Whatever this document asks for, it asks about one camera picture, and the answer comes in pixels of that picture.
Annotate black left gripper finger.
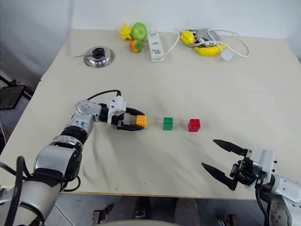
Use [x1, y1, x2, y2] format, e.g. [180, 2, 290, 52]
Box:
[120, 124, 145, 131]
[126, 106, 147, 117]

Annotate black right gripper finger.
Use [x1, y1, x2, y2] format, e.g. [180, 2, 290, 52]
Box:
[201, 162, 237, 191]
[212, 139, 248, 157]

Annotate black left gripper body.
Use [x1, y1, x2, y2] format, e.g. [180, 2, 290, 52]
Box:
[110, 113, 126, 130]

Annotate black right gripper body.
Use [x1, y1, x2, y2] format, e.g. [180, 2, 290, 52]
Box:
[229, 149, 260, 189]

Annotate orange toy brick cube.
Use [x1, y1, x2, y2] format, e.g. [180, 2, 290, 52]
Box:
[136, 115, 148, 129]

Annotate green toy brick cube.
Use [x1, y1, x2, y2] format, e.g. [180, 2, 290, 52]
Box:
[163, 116, 174, 131]

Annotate red toy brick cube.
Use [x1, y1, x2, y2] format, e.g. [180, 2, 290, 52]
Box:
[188, 118, 201, 132]

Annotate dark grey rounded shape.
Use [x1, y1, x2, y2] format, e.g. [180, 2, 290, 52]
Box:
[173, 198, 198, 223]

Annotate steel pot lid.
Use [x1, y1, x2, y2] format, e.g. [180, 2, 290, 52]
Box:
[83, 46, 116, 68]

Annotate orange toy fruit green leaf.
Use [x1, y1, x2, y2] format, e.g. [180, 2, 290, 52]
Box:
[129, 39, 145, 53]

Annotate white power strip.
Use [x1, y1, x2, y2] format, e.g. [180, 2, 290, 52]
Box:
[147, 31, 165, 63]

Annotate yellow toy star fruit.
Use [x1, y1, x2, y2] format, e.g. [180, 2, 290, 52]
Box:
[118, 23, 134, 41]

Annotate green toy apple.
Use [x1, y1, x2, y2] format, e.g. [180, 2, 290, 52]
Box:
[131, 22, 148, 40]

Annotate yellow toy lemon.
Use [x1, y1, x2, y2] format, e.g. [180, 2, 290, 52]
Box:
[180, 31, 196, 45]

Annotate white power plug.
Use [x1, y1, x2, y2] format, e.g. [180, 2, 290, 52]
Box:
[221, 50, 234, 61]

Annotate yellow toy banana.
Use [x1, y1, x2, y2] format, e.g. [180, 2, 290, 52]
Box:
[193, 44, 227, 57]

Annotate steel bowl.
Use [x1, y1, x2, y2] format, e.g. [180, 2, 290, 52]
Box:
[180, 28, 222, 49]

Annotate black stand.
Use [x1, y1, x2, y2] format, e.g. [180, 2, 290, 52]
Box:
[0, 79, 33, 111]

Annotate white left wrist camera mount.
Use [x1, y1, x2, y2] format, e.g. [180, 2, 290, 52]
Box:
[107, 95, 127, 125]

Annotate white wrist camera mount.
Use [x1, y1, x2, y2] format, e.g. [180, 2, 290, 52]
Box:
[244, 148, 278, 189]
[107, 95, 127, 125]

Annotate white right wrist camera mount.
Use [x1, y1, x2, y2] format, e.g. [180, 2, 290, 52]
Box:
[244, 148, 278, 189]

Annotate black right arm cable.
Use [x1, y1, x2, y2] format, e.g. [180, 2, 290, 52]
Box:
[254, 178, 271, 226]

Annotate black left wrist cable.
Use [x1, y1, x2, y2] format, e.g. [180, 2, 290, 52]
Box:
[86, 89, 122, 101]

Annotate black handled scissors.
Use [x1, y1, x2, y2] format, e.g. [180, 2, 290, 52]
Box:
[72, 47, 106, 59]

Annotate rusty metal bracket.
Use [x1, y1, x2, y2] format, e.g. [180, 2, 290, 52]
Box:
[92, 203, 115, 226]

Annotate white power cable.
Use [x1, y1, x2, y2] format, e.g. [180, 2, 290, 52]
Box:
[164, 27, 251, 58]

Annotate thick black cable loop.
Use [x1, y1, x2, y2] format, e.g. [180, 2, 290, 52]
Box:
[0, 155, 82, 226]

